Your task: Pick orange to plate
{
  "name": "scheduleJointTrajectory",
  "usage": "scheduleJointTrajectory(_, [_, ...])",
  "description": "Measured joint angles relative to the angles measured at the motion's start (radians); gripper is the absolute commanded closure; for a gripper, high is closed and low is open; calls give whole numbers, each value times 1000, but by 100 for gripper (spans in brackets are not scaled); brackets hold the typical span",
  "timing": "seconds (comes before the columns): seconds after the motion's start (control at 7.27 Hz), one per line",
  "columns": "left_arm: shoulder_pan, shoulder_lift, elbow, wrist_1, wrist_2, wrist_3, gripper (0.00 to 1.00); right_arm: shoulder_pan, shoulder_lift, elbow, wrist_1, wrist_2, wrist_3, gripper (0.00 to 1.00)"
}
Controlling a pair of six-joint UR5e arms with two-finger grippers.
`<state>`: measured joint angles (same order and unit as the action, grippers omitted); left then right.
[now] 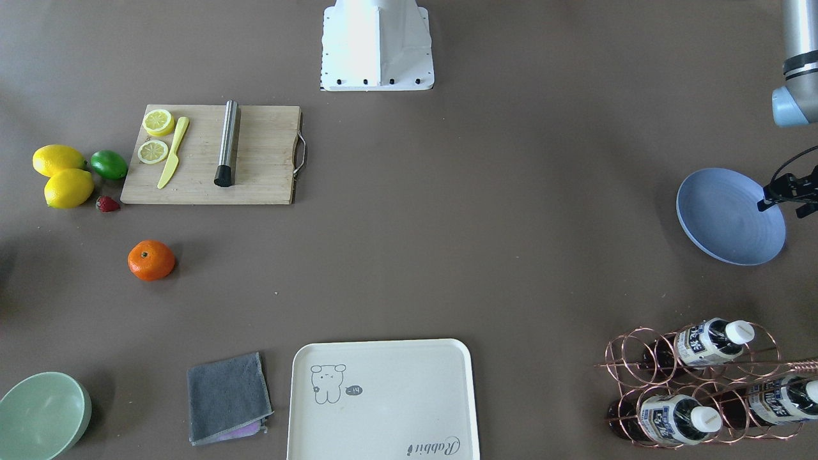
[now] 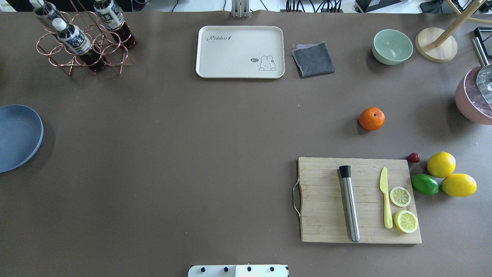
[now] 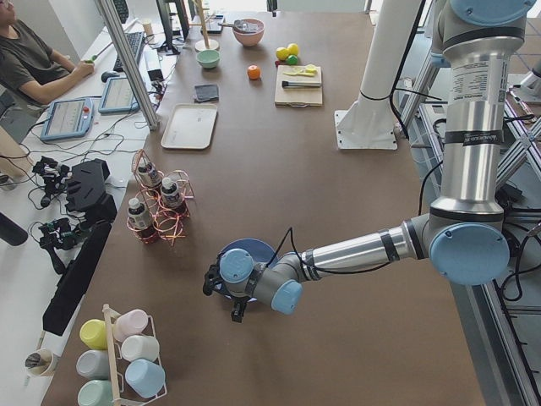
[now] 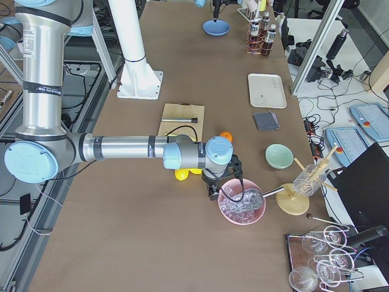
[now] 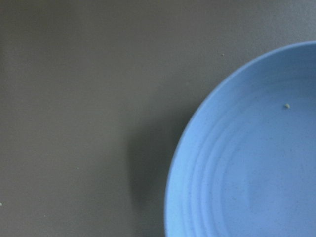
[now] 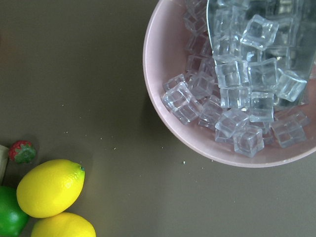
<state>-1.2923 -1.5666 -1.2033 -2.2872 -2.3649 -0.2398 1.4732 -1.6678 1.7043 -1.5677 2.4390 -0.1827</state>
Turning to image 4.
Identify black water bottle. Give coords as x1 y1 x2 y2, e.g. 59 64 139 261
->
326 29 349 60

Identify lower whole lemon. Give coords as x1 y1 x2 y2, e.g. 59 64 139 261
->
174 169 189 181

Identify steel cylinder black cap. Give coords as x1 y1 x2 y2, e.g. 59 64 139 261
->
161 117 198 123

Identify green bowl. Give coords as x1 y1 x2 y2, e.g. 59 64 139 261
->
265 144 294 169

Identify bottle in rack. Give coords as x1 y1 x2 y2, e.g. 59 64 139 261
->
248 18 261 49
261 12 270 35
261 24 277 56

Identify pink bowl with ice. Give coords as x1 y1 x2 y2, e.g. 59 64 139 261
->
217 179 266 225

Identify wooden cutting board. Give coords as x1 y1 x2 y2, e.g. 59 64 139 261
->
158 103 205 141

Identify black laptop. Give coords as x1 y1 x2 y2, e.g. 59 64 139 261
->
328 142 388 228

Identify teach pendant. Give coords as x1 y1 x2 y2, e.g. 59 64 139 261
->
324 127 374 167
349 102 389 142

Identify lower left bottle in rack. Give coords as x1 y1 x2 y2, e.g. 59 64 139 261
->
261 12 270 35

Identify wooden cup stand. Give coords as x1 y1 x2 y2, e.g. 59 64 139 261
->
275 144 338 215

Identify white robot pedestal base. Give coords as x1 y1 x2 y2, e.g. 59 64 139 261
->
109 0 163 100

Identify right teach pendant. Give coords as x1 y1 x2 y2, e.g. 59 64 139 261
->
349 102 389 142

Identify whole lemon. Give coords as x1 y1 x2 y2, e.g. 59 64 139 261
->
188 169 202 175
174 169 189 181

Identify wine glass rack tray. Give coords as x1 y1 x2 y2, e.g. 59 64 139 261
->
285 223 365 291

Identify upper whole lemon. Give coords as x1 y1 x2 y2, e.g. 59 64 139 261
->
188 169 202 175

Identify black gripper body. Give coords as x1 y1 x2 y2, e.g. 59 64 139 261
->
201 154 243 195

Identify top bottle in rack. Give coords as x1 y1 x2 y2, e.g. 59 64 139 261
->
248 18 261 49

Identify blue round plate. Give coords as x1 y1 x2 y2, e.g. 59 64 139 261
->
202 19 230 37

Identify lower right bottle in rack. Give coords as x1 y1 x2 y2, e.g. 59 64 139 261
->
261 24 277 56

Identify metal ice scoop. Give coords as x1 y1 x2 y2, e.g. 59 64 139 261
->
237 187 284 212

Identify clear glass mug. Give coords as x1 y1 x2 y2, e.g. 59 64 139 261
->
293 164 326 197

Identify left teach pendant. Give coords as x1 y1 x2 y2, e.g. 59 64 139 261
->
324 127 374 167

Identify grey folded cloth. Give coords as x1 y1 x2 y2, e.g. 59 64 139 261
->
253 111 280 131

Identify cream rabbit tray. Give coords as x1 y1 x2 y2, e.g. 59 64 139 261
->
248 73 287 109

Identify copper wire bottle rack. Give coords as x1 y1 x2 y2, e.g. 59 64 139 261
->
246 16 276 56

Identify orange mandarin fruit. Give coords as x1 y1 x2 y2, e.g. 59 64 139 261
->
219 131 233 142

